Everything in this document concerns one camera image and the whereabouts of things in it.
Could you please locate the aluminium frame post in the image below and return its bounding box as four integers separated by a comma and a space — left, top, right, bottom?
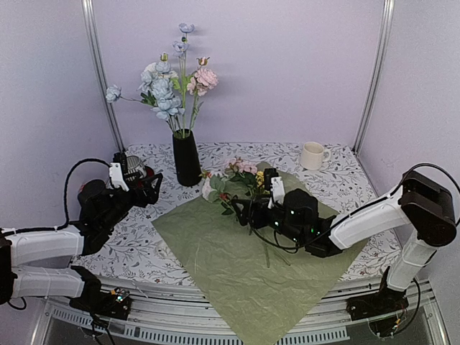
352, 0, 395, 156
81, 0, 126, 151

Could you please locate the small blue flower stem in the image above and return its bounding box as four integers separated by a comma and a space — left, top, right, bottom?
172, 22, 195, 139

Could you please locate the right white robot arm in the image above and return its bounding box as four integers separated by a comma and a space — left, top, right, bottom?
231, 168, 458, 313

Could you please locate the green and peach wrapping paper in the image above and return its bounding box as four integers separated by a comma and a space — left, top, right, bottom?
150, 160, 371, 345

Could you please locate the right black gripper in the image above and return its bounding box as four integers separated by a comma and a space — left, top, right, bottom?
232, 193, 305, 244

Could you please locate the white rose stem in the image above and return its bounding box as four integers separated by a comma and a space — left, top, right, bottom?
139, 53, 181, 133

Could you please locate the pink rose stem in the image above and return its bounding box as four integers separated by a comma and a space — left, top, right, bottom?
187, 57, 219, 131

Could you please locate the red round coaster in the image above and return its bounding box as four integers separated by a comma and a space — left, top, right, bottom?
137, 166, 155, 189

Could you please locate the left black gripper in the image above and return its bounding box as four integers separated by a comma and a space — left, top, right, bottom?
101, 171, 163, 231

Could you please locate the right aluminium frame post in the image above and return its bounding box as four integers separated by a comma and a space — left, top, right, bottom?
352, 0, 395, 156

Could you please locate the black cylindrical vase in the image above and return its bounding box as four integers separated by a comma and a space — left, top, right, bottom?
172, 129, 201, 187

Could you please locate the deep pink peony stem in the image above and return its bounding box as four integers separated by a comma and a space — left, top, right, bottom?
226, 157, 270, 269

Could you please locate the left aluminium frame post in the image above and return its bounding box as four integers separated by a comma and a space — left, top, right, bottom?
81, 0, 126, 151

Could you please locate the cream ceramic mug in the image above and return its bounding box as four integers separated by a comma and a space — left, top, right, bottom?
299, 142, 331, 170

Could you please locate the striped black white cup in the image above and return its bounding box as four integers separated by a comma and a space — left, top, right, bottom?
124, 155, 147, 181

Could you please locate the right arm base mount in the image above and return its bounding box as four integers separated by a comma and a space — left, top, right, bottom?
346, 267, 409, 338

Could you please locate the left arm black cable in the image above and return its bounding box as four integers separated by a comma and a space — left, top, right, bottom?
0, 158, 111, 234

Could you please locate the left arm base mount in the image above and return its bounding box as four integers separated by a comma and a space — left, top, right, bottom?
69, 266, 132, 321

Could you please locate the pale pink peony stem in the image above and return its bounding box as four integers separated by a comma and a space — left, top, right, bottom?
199, 168, 292, 267

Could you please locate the yellow daisy sprig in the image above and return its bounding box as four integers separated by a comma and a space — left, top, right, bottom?
252, 170, 267, 196

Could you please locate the aluminium front rail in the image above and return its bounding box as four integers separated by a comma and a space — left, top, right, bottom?
30, 277, 450, 344

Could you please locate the light blue hydrangea stem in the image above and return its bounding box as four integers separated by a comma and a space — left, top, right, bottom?
105, 60, 184, 137

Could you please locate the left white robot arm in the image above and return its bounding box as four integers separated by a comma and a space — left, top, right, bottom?
1, 170, 163, 315

